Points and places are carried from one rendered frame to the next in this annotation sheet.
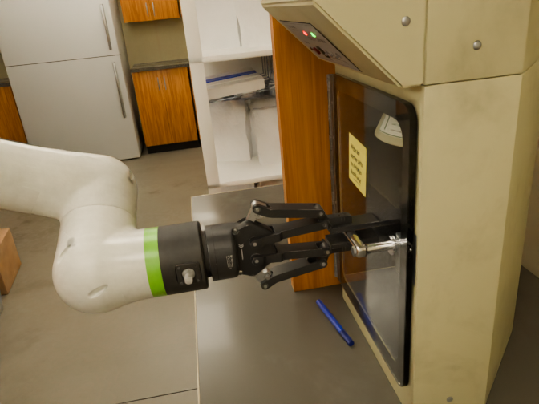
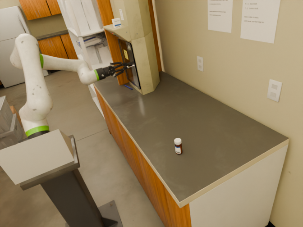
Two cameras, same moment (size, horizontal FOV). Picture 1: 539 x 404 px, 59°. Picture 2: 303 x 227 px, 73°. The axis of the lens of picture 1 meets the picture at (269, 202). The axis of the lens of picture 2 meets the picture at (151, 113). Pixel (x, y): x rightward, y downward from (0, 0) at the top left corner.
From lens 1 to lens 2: 1.13 m
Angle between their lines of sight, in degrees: 15
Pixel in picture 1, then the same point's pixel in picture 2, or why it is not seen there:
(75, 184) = (79, 64)
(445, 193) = (138, 55)
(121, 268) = (92, 75)
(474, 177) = (141, 52)
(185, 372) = (93, 129)
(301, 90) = (112, 42)
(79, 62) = (13, 39)
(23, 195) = (71, 67)
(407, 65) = (128, 38)
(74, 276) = (85, 78)
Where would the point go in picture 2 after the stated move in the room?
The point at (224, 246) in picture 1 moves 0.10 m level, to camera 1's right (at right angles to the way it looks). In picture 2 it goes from (107, 70) to (119, 66)
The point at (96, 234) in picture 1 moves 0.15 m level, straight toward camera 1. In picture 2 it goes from (86, 71) to (95, 74)
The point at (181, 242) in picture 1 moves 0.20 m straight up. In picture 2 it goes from (100, 70) to (92, 44)
